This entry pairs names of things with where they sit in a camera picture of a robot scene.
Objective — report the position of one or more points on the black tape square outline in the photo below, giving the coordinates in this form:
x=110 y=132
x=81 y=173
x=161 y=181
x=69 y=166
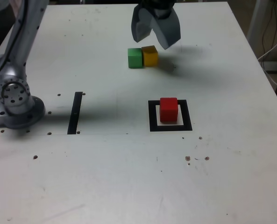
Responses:
x=152 y=121

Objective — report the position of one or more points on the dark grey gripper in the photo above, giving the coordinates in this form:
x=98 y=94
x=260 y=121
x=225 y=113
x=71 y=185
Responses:
x=162 y=12

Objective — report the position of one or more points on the green cube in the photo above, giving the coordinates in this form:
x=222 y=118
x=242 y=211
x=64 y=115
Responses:
x=134 y=59

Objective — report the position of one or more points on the red cube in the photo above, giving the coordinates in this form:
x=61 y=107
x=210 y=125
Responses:
x=168 y=110

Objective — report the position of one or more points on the black tape strip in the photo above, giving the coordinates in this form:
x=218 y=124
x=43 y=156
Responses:
x=74 y=112

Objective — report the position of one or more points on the white metal post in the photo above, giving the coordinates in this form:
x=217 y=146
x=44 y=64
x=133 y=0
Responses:
x=257 y=18

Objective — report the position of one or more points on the yellow cube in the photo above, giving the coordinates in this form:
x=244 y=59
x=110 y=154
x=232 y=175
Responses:
x=150 y=58

